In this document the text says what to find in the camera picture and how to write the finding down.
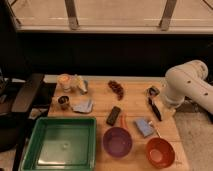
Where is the clear cup with orange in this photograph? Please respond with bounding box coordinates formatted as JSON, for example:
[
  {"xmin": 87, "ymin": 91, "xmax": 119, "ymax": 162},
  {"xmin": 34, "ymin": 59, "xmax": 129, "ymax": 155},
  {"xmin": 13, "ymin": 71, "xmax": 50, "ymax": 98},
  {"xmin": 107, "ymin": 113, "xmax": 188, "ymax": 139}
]
[{"xmin": 57, "ymin": 74, "xmax": 71, "ymax": 92}]

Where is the blue sponge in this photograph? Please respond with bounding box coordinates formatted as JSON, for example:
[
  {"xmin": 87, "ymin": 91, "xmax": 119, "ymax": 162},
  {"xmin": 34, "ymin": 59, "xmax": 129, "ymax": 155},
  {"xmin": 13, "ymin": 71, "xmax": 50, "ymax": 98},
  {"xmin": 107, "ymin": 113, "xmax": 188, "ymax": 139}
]
[{"xmin": 135, "ymin": 119, "xmax": 154, "ymax": 137}]

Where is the black handled tool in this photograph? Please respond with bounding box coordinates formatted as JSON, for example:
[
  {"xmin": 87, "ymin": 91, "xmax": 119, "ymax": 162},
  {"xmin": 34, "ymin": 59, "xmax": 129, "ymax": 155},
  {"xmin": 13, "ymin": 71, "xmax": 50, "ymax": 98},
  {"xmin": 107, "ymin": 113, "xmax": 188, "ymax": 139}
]
[{"xmin": 148, "ymin": 97, "xmax": 162, "ymax": 121}]

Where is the small dark cup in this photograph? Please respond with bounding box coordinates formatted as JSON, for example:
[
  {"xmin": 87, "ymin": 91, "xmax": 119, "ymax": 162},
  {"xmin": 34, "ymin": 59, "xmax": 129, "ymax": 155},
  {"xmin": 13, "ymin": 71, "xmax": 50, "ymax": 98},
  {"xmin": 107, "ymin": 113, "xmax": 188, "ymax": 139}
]
[{"xmin": 58, "ymin": 96, "xmax": 70, "ymax": 110}]

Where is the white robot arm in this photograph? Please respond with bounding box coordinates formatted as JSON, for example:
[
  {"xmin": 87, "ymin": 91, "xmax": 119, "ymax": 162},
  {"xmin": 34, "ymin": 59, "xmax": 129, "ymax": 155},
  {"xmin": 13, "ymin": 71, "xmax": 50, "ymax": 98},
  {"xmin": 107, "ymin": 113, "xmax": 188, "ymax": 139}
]
[{"xmin": 148, "ymin": 60, "xmax": 213, "ymax": 120}]

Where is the black chair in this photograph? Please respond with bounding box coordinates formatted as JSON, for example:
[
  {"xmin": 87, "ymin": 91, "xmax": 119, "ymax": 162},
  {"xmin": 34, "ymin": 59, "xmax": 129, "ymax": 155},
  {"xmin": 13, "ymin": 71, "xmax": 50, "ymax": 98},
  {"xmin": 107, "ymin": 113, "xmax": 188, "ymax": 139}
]
[{"xmin": 0, "ymin": 73, "xmax": 44, "ymax": 171}]

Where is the orange spoon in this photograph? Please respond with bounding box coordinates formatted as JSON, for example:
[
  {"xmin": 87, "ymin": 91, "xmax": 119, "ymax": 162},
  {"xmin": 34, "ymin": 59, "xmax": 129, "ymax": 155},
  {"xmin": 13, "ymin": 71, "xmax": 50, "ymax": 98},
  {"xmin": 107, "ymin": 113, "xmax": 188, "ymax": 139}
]
[{"xmin": 120, "ymin": 114, "xmax": 128, "ymax": 130}]

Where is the dark red grape bunch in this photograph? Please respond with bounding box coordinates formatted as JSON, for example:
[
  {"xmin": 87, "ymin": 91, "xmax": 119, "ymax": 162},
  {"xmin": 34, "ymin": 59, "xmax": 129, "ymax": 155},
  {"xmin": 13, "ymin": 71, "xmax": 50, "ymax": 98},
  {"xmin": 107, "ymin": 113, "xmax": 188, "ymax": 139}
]
[{"xmin": 108, "ymin": 80, "xmax": 124, "ymax": 100}]

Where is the metal fork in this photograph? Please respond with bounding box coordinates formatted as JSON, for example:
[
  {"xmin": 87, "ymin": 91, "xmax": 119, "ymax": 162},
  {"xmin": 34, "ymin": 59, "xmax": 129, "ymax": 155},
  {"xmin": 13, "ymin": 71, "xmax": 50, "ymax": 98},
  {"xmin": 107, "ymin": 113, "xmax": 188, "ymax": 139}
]
[{"xmin": 148, "ymin": 121, "xmax": 162, "ymax": 138}]

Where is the crumpled blue cloth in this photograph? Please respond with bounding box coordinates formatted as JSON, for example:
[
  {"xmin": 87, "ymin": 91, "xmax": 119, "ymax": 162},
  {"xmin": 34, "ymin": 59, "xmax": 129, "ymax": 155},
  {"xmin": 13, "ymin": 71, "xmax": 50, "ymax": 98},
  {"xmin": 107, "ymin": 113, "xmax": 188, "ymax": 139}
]
[{"xmin": 72, "ymin": 99, "xmax": 93, "ymax": 113}]

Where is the black rectangular block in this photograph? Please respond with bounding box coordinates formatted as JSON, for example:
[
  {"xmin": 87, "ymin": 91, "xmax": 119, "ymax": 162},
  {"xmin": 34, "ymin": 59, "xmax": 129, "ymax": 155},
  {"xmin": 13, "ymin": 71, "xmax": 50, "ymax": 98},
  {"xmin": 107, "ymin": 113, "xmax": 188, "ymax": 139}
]
[{"xmin": 106, "ymin": 106, "xmax": 121, "ymax": 126}]

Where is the orange bowl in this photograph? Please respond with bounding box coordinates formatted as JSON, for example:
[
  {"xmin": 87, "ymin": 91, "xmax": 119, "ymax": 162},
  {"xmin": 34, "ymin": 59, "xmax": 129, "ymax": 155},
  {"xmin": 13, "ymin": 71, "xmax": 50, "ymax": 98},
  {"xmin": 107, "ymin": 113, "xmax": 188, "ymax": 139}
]
[{"xmin": 145, "ymin": 137, "xmax": 175, "ymax": 169}]

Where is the green plastic tray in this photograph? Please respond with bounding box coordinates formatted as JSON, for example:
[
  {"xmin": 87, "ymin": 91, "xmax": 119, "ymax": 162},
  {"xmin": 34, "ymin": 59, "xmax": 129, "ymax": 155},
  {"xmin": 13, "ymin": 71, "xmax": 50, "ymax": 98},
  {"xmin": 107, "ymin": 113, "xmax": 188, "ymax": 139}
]
[{"xmin": 21, "ymin": 117, "xmax": 96, "ymax": 171}]

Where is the purple bowl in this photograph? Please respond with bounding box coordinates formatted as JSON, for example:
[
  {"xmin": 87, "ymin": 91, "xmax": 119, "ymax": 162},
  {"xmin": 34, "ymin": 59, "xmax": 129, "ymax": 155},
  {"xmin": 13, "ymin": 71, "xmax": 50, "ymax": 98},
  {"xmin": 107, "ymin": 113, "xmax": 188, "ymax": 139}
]
[{"xmin": 103, "ymin": 127, "xmax": 133, "ymax": 158}]

